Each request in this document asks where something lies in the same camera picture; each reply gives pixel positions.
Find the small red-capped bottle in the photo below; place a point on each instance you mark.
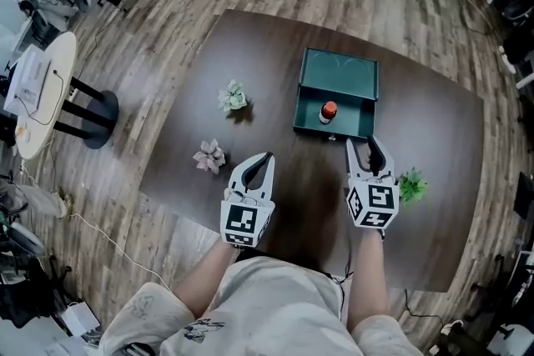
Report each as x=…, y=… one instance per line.
x=328, y=112

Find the pink potted plant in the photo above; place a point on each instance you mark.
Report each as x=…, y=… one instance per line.
x=210, y=156

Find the black office chair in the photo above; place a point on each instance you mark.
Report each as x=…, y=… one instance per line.
x=519, y=48

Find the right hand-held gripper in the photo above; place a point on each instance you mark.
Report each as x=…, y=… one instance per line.
x=375, y=202

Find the bright green potted plant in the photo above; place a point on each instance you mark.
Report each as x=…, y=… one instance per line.
x=412, y=185

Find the person's right forearm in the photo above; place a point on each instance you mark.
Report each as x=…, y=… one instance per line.
x=369, y=283

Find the dark brown wooden table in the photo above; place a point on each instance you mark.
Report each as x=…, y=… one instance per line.
x=292, y=54

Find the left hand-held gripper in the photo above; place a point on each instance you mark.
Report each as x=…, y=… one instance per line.
x=244, y=221

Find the white cardboard box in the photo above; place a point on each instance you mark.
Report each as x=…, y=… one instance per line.
x=27, y=79

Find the dark green box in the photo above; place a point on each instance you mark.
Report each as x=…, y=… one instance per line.
x=338, y=71

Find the person's left forearm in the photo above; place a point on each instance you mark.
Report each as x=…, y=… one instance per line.
x=204, y=283

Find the grey swivel chair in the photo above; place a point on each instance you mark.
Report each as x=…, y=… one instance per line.
x=21, y=237

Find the white plate with food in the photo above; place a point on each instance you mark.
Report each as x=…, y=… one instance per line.
x=23, y=132

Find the round light wooden table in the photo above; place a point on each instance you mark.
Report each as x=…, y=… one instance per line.
x=62, y=62

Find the pale green potted plant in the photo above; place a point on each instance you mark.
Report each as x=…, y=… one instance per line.
x=232, y=96

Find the white paper bag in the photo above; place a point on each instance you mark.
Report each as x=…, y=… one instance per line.
x=79, y=319

